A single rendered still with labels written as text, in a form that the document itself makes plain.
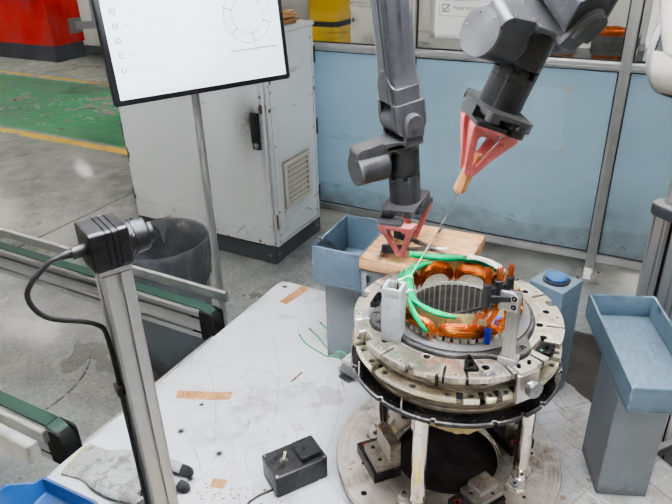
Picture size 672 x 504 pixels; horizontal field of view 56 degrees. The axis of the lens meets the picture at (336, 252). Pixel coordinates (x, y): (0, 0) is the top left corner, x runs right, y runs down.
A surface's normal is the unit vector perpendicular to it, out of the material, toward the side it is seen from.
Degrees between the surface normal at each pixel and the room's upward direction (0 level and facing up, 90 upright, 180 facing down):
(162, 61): 83
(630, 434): 90
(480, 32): 74
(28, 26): 90
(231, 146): 90
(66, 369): 0
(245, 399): 0
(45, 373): 0
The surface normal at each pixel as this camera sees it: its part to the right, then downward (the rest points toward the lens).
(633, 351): -0.03, -0.89
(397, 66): 0.36, 0.36
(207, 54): 0.56, 0.25
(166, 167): -0.47, 0.42
